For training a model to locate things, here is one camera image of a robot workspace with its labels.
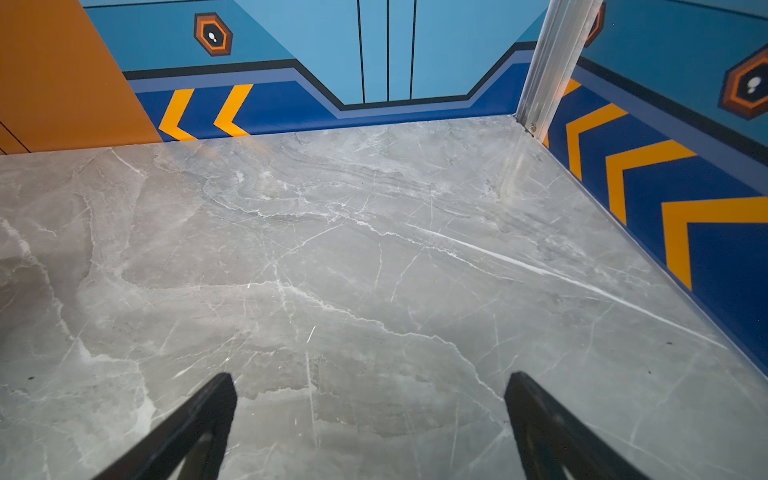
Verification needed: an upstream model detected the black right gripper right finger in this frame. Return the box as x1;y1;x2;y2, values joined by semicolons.
504;371;647;479

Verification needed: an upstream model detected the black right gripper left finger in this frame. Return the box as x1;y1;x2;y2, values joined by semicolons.
96;372;237;479

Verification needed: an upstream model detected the aluminium corner post right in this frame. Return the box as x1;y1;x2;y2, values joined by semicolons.
515;0;603;141

